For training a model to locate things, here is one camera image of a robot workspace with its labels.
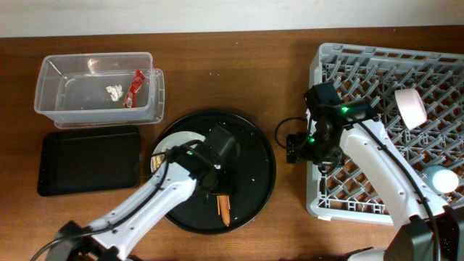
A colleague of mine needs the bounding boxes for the orange carrot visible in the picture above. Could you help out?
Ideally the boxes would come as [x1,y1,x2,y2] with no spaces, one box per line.
[218,195,231,227]

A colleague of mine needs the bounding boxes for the white bowl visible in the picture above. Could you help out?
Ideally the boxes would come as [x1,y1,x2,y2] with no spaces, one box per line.
[394,88,427,130]

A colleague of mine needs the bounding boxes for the red snack wrapper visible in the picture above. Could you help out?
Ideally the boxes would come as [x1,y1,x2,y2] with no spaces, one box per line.
[124,70,146,108]

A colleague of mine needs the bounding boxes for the light blue cup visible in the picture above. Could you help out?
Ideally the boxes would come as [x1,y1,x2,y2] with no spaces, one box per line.
[423,165,459,194]

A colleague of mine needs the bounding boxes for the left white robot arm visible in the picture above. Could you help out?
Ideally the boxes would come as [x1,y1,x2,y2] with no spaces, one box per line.
[32,125,239,260]

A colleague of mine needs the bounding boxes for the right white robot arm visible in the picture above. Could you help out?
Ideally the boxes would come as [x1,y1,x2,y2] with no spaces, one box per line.
[285,82,463,260]

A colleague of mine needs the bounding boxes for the clear plastic waste bin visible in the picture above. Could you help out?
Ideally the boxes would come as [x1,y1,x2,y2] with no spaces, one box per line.
[34,52,165,129]

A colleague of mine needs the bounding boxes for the left wooden chopstick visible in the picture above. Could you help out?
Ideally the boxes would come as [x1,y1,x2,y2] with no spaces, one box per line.
[216,196,221,216]

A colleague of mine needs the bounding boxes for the round black serving tray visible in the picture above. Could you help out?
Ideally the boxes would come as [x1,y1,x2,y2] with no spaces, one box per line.
[152,109,276,235]

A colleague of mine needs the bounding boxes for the grey plate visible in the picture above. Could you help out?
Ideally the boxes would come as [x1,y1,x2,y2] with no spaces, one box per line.
[153,131,205,153]

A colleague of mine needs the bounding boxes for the peanut shell food scraps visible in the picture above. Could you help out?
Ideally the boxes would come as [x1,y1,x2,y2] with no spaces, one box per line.
[151,148,167,172]

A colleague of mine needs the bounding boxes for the crumpled white tissue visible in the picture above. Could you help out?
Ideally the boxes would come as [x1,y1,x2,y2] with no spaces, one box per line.
[106,85,123,102]

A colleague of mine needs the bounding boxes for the black rectangular tray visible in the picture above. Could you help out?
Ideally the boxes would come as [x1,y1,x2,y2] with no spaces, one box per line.
[37,125,141,196]

